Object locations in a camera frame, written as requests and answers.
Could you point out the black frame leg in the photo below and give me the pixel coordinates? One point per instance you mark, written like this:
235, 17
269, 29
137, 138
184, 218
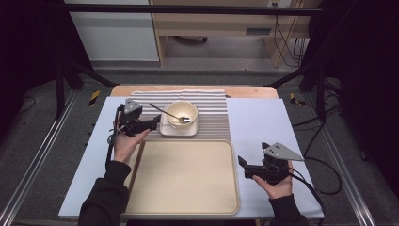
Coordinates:
320, 94
59, 91

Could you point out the person's left hand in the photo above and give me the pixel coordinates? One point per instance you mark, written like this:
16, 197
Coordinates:
124, 147

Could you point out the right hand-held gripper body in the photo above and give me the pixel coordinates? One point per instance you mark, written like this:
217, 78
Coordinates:
280, 152

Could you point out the dark object under desk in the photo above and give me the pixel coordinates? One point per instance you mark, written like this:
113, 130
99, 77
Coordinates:
191, 40

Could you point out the beige bowl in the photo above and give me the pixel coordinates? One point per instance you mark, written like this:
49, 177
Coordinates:
180, 109

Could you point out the white square plate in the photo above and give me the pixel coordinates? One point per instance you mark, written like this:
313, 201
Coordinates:
182, 131

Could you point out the beige tray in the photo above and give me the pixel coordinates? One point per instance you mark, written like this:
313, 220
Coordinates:
188, 179

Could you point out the metal spoon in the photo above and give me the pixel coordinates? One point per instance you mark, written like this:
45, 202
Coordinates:
166, 113

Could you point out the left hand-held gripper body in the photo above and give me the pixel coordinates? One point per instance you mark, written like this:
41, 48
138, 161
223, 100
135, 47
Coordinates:
131, 106

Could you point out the black frame crossbar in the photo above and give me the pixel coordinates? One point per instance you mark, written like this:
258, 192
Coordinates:
188, 9

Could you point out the aluminium floor rail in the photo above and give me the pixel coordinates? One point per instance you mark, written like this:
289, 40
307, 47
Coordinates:
34, 157
342, 163

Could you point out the dark curtain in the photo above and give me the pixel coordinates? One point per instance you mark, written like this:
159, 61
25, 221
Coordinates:
28, 47
367, 78

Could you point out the person's right hand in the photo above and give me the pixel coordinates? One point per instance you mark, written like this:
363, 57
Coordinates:
280, 190

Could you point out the yellow black tape marker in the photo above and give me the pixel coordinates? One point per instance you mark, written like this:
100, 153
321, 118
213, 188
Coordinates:
293, 99
94, 98

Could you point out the striped placemat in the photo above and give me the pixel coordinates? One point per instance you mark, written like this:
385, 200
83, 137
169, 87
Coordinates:
207, 125

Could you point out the white cabinet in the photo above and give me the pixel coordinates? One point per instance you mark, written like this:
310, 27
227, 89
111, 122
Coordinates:
116, 37

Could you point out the wooden desk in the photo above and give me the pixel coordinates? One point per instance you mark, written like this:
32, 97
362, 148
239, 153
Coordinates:
213, 25

